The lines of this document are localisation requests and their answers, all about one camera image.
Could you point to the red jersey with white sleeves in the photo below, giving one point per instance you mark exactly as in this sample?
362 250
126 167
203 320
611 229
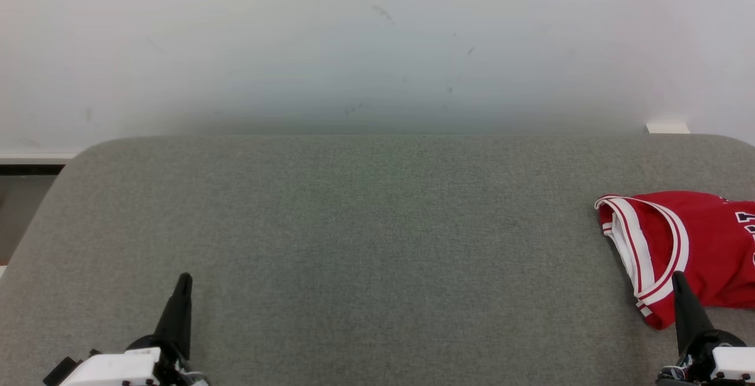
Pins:
714 256

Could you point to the small white wall block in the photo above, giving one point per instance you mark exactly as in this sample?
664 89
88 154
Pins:
667 128

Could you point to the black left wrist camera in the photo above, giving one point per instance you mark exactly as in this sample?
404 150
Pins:
56 375

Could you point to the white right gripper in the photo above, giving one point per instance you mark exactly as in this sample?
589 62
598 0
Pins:
731 362

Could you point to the grey fabric sofa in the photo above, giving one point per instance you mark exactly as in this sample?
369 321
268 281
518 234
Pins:
354 256

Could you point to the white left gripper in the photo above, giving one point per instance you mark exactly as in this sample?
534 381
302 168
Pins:
112 368

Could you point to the white wall baseboard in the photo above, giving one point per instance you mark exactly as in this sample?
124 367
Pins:
29 157

